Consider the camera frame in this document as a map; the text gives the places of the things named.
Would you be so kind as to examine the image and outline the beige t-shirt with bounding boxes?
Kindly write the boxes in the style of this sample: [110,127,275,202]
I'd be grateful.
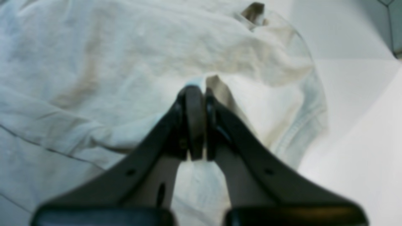
[0,0,328,216]

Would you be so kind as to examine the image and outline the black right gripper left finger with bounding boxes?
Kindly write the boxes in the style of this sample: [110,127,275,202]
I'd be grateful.
[31,86,205,226]

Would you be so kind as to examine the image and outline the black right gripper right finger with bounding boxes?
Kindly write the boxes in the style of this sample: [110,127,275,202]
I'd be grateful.
[205,89,369,226]

